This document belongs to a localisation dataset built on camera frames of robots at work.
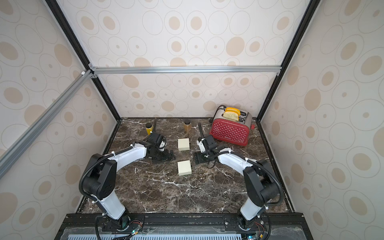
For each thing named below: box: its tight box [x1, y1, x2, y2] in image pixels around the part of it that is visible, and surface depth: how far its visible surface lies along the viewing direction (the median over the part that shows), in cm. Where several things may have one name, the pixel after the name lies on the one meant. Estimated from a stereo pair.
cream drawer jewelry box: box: [178, 138, 190, 151], surface depth 104 cm
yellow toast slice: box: [225, 107, 241, 117], surface depth 97 cm
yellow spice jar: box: [145, 122, 154, 136], surface depth 105 cm
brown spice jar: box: [184, 121, 192, 133], surface depth 108 cm
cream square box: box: [177, 160, 192, 176], surface depth 92 cm
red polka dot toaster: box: [209, 107, 253, 146], surface depth 99 cm
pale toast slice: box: [222, 111, 239, 121], surface depth 97 cm
